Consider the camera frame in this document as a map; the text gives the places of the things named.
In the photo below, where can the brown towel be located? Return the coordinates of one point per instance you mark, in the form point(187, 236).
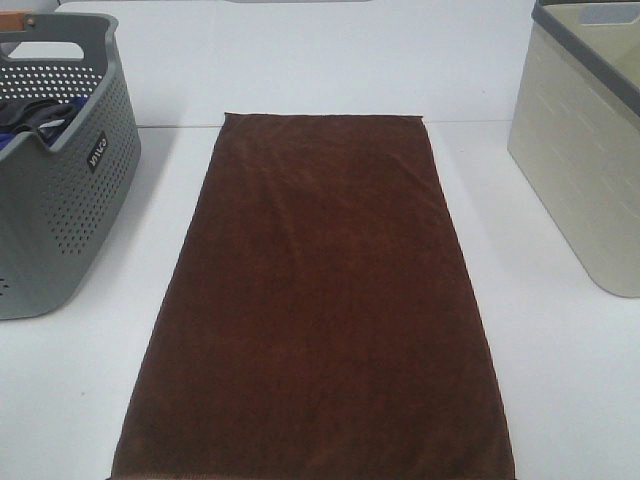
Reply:
point(320, 322)

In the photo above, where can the grey perforated plastic basket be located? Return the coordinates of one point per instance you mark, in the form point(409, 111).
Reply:
point(59, 200)

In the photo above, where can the blue cloth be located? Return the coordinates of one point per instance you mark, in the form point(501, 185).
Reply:
point(51, 131)

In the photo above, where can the beige plastic bin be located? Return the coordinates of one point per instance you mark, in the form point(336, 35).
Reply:
point(575, 132)

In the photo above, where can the grey cloth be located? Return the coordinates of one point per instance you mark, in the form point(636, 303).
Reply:
point(19, 115)

